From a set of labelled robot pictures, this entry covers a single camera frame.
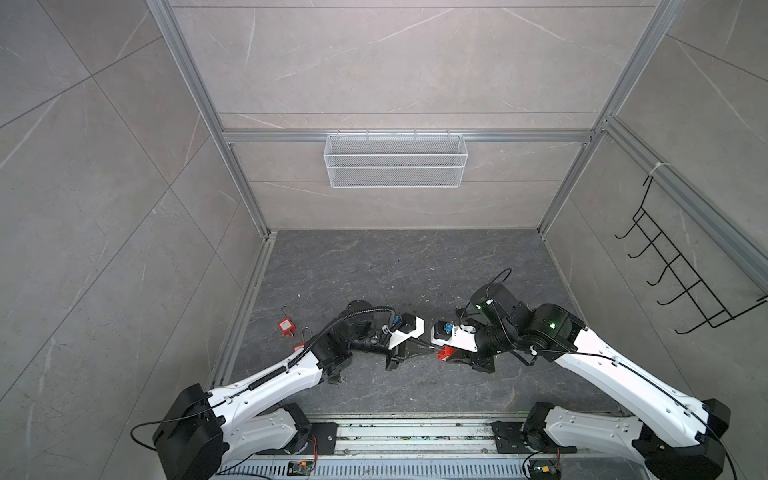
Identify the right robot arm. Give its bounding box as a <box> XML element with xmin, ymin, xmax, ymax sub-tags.
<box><xmin>434</xmin><ymin>270</ymin><xmax>736</xmax><ymax>479</ymax></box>

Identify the white slotted cable duct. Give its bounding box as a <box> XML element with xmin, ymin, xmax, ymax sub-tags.
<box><xmin>215</xmin><ymin>458</ymin><xmax>648</xmax><ymax>479</ymax></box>

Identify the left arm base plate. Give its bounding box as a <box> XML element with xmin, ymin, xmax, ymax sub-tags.
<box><xmin>260</xmin><ymin>422</ymin><xmax>339</xmax><ymax>455</ymax></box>

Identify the black wire hook rack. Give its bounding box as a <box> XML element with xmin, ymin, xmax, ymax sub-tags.
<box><xmin>614</xmin><ymin>175</ymin><xmax>767</xmax><ymax>336</ymax></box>

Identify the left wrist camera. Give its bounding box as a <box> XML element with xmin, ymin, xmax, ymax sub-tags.
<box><xmin>388</xmin><ymin>313</ymin><xmax>425</xmax><ymax>350</ymax></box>

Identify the aluminium mounting rail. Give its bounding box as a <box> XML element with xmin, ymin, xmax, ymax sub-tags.
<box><xmin>209</xmin><ymin>416</ymin><xmax>664</xmax><ymax>460</ymax></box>

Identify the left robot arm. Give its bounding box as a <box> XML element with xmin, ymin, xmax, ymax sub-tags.
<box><xmin>148</xmin><ymin>300</ymin><xmax>425</xmax><ymax>479</ymax></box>

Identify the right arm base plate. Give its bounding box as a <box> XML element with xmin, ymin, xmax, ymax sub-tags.
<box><xmin>490</xmin><ymin>421</ymin><xmax>578</xmax><ymax>454</ymax></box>

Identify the white wire mesh basket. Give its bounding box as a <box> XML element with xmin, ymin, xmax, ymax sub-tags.
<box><xmin>323</xmin><ymin>133</ymin><xmax>469</xmax><ymax>189</ymax></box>

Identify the red padlock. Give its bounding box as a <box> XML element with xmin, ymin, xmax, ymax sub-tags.
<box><xmin>278</xmin><ymin>309</ymin><xmax>296</xmax><ymax>336</ymax></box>
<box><xmin>437</xmin><ymin>345</ymin><xmax>457</xmax><ymax>362</ymax></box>

